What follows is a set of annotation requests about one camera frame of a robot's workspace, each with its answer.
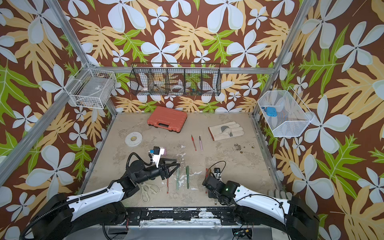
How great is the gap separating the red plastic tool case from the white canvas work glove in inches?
9.0

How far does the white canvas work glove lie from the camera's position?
1069 millimetres

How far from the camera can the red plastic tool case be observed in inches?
43.0
